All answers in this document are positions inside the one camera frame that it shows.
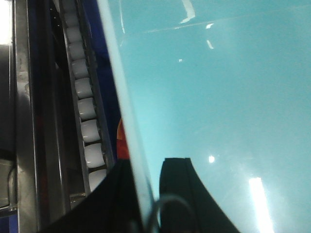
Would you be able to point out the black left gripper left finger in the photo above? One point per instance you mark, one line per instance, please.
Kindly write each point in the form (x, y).
(111, 208)

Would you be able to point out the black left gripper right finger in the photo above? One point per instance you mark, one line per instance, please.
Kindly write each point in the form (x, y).
(201, 214)

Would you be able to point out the light blue plastic bin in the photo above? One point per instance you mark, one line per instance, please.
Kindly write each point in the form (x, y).
(226, 83)

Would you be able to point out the dark blue bin lower middle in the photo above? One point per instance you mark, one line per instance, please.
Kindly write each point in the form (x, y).
(104, 72)

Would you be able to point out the white roller track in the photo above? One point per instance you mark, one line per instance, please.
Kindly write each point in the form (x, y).
(94, 142)

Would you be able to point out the red snack package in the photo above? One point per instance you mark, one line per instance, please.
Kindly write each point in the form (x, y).
(121, 143)

